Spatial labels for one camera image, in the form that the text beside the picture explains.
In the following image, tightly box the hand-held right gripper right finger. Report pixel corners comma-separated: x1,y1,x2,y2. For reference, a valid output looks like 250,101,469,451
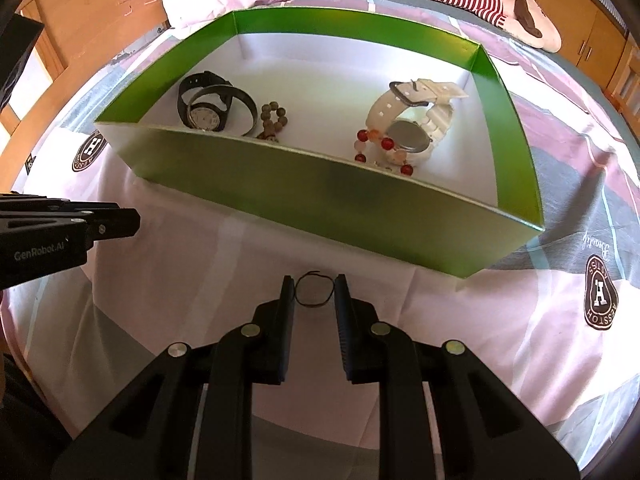
334,274,583,480

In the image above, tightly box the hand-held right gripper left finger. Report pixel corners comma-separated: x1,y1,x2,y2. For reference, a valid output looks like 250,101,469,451
59,275,296,480

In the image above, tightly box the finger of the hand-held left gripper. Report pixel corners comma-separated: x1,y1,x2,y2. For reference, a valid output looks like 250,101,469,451
0,192,142,241

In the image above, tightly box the thin black cord ring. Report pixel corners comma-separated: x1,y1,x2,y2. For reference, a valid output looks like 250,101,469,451
293,270,335,307

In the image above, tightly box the green cardboard box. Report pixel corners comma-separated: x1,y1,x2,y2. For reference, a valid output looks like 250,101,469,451
94,6,545,279

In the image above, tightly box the black wristwatch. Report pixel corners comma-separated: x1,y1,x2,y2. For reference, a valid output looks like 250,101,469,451
177,71,233,132

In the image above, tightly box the grey bangle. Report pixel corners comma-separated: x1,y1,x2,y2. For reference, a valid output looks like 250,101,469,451
187,86,259,137

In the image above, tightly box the red bead bracelet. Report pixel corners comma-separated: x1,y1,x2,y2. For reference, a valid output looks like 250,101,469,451
352,129,416,177

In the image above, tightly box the brown bead bracelet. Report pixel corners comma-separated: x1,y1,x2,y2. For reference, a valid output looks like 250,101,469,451
256,101,290,142

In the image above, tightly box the white wristwatch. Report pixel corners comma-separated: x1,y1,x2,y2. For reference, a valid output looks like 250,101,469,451
366,78,469,163

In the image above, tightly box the plaid printed bed sheet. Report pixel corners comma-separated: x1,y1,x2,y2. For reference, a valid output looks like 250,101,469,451
0,0,640,463

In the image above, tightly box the black device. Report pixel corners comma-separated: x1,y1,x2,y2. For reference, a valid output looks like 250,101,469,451
0,10,44,112

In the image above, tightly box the wooden wardrobe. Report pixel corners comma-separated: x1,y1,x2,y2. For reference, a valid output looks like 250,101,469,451
440,0,640,111

